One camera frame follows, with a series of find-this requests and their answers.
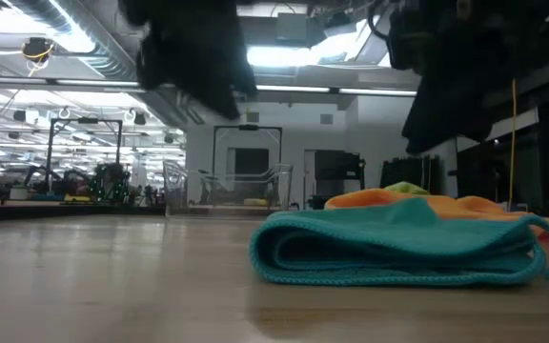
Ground ceiling light bar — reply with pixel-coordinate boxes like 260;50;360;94
338;87;418;98
254;84;332;94

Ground black wall screen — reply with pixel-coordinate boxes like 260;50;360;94
315;150;365;182

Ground clear plastic bin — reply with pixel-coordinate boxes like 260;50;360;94
162;160;295;220

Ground yellow cable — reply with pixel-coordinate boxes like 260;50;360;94
507;78;518;207

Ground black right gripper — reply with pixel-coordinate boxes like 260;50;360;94
386;0;548;154

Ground black panels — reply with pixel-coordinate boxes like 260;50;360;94
379;155;443;196

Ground black cable reel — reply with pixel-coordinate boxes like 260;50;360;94
20;36;57;78

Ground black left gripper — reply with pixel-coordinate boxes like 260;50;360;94
135;13;259;121

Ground green microfiber towel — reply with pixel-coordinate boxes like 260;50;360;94
382;180;432;196

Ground blue microfiber towel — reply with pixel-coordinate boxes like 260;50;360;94
249;197;549;288

